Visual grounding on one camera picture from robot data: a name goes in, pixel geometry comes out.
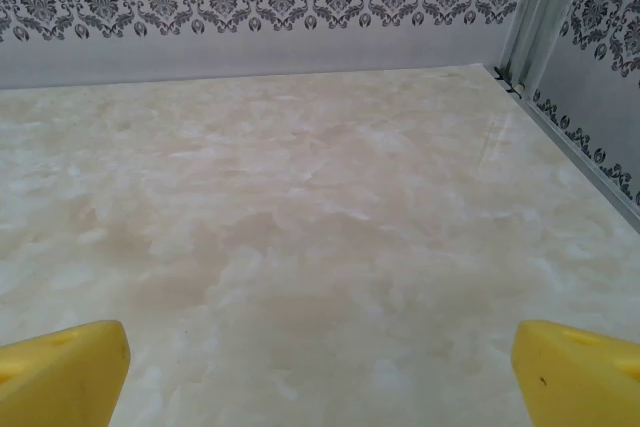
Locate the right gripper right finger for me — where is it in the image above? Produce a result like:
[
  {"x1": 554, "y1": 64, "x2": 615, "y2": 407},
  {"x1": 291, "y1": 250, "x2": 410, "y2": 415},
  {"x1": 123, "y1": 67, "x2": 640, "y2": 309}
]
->
[{"x1": 510, "y1": 319, "x2": 640, "y2": 427}]

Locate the aluminium frame post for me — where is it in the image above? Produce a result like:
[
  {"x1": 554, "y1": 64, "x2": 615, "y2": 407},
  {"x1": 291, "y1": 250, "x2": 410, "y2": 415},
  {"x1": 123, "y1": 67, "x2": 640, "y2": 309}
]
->
[{"x1": 497, "y1": 0, "x2": 596, "y2": 98}]

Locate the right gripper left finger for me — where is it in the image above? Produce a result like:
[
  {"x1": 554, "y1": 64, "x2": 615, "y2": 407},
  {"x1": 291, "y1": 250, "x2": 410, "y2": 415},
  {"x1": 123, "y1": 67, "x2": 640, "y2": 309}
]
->
[{"x1": 0, "y1": 319, "x2": 131, "y2": 427}]

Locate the aluminium side rail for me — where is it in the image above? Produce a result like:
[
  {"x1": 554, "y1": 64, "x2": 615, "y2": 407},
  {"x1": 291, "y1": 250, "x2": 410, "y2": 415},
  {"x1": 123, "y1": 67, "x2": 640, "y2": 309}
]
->
[{"x1": 519, "y1": 89, "x2": 640, "y2": 223}]

